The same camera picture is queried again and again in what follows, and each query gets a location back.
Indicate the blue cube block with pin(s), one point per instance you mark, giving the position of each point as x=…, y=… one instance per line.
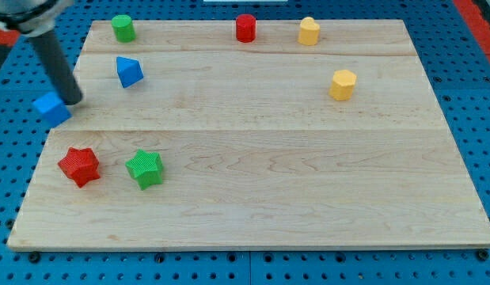
x=52, y=109

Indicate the blue triangle block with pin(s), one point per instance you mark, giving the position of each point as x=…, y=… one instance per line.
x=129, y=71

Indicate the dark cylindrical pusher stick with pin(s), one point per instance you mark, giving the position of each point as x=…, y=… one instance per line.
x=50, y=53

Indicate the red star block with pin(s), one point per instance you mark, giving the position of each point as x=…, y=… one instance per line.
x=80, y=165

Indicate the green cylinder block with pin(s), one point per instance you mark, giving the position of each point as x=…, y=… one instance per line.
x=123, y=28

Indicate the yellow hexagon block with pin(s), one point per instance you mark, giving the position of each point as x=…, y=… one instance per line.
x=342, y=85

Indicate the green star block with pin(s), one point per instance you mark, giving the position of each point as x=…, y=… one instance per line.
x=145, y=168

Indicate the robot arm end silver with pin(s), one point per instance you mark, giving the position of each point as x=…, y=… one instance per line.
x=31, y=17

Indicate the red cylinder block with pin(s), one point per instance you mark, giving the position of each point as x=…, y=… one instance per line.
x=245, y=26

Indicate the yellow heart block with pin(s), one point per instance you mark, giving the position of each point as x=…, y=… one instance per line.
x=309, y=31

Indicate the wooden board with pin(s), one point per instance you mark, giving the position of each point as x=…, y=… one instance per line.
x=257, y=156

